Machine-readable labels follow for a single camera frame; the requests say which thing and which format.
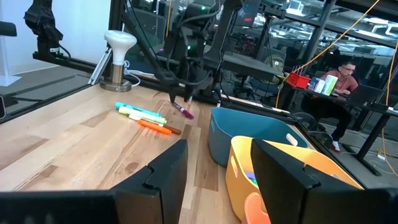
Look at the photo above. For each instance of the silver aluminium bracket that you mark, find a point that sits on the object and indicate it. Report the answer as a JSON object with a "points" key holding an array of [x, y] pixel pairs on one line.
{"points": [[99, 67]]}

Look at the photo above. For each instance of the grey desk top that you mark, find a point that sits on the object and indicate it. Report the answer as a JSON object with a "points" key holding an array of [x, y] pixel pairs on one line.
{"points": [[248, 67]]}

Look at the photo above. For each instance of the brown capped thin marker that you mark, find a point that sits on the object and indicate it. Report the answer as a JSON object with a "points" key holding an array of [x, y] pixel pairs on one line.
{"points": [[174, 130]]}

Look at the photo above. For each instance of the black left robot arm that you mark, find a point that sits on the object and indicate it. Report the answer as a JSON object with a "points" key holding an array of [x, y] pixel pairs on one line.
{"points": [[227, 31]]}

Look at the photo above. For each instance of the teal plastic bin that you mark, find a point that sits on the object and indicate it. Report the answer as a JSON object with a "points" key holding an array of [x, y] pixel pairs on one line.
{"points": [[248, 124]]}

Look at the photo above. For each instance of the orange highlighter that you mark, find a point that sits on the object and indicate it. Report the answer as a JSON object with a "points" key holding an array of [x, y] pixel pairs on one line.
{"points": [[154, 127]]}

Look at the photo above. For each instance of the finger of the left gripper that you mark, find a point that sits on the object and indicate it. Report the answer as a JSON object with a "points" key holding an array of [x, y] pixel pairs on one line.
{"points": [[188, 91], [174, 91]]}

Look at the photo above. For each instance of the blue box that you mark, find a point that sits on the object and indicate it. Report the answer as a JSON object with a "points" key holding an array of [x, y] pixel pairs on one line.
{"points": [[312, 83]]}

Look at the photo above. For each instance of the maroon capped thin marker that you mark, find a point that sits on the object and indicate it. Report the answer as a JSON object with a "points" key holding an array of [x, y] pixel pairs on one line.
{"points": [[186, 113]]}

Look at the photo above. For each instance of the orange plastic bin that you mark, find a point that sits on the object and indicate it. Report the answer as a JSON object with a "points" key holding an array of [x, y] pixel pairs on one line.
{"points": [[255, 211]]}

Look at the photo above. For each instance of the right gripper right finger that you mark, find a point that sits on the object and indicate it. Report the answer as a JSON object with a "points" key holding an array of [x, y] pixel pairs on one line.
{"points": [[295, 193]]}

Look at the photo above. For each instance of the white green box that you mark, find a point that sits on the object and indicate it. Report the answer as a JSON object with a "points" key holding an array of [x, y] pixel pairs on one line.
{"points": [[330, 84]]}

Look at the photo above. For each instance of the dark laptop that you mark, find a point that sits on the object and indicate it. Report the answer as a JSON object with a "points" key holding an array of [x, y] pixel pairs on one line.
{"points": [[367, 96]]}

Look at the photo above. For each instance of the black desk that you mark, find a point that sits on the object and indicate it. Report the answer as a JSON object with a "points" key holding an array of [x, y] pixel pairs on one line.
{"points": [[376, 108]]}

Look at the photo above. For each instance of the yellow plastic bin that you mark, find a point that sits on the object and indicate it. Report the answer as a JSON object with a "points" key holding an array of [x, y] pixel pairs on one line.
{"points": [[239, 186]]}

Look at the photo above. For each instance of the person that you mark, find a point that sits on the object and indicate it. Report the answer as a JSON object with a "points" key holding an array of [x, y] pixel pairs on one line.
{"points": [[339, 84]]}

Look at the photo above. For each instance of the red box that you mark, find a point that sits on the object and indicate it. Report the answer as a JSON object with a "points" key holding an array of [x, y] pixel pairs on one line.
{"points": [[298, 81]]}

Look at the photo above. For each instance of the turquoise highlighter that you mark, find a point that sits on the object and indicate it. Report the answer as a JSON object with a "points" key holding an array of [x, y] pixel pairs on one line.
{"points": [[133, 109]]}

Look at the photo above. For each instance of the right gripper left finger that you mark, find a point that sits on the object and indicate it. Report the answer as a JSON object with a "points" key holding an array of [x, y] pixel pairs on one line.
{"points": [[155, 193]]}

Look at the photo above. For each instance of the light green highlighter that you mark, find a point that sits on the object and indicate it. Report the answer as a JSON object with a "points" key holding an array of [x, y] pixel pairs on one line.
{"points": [[143, 115]]}

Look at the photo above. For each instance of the purple highlighter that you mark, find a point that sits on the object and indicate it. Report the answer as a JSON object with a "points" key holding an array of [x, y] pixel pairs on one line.
{"points": [[248, 175]]}

